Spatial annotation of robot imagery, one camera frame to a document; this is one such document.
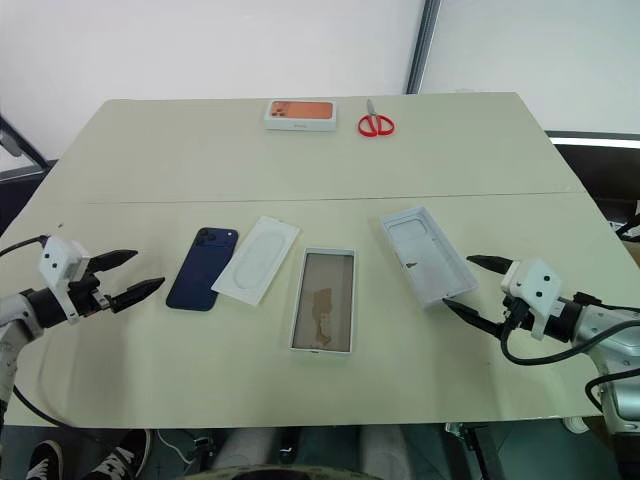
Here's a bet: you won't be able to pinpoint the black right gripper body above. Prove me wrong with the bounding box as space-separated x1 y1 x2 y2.
499 294 532 332

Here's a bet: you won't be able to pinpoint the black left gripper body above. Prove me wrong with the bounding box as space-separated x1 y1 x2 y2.
67 260 115 318

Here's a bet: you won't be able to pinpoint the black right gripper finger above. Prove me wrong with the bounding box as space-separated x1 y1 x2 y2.
465 254 516 276
439 297 505 340

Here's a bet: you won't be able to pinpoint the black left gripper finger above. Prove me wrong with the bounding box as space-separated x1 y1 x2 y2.
88 248 139 275
107 276 166 315

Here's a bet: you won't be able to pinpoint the white phone box lid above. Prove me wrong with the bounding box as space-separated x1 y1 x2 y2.
379 204 481 312

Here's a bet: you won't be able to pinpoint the dark blue smartphone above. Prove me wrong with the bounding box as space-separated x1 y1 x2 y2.
165 226 241 313

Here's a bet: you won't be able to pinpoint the white paper insert tray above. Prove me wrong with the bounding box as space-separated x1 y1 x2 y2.
210 215 302 307

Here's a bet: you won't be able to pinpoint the closed orange-print phone box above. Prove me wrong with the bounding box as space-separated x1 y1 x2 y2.
262 98 338 135

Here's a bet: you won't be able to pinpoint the black table leg clamp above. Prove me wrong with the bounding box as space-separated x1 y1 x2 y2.
443 422 507 480

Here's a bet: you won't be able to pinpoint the dark table with light edge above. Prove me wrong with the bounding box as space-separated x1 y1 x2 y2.
543 128 640 229

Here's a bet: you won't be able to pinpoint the black and white sneaker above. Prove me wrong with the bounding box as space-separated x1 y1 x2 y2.
23 439 65 480
88 428 153 480

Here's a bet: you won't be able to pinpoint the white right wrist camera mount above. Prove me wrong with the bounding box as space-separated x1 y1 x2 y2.
499 258 564 342

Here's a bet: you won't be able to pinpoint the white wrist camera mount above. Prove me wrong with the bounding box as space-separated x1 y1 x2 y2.
38 236 92 326
499 258 564 342

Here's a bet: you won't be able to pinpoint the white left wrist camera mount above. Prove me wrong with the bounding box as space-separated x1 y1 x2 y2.
38 236 92 326

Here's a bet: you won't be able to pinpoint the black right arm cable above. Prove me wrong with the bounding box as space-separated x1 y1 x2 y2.
499 298 640 417

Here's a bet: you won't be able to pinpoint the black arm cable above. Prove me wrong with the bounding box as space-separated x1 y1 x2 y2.
499 298 640 417
0 234 69 430

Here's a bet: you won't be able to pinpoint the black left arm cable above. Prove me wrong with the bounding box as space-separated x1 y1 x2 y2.
0 234 69 430

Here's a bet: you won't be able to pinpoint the dark metal frame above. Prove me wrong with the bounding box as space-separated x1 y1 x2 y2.
0 104 54 184

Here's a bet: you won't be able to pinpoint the thin white cable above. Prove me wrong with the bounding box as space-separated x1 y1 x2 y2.
156 428 199 467

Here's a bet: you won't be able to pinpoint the red-handled scissors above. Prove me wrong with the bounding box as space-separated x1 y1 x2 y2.
356 97 397 138

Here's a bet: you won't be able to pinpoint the grey window frame post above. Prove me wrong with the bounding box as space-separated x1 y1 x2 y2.
403 0 445 95

